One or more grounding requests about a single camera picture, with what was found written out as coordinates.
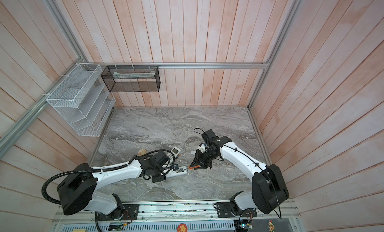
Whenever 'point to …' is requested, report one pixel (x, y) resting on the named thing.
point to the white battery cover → (193, 152)
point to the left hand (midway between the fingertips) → (161, 174)
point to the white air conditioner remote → (175, 150)
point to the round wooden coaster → (142, 152)
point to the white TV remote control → (180, 170)
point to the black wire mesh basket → (132, 78)
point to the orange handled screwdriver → (191, 167)
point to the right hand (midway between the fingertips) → (192, 166)
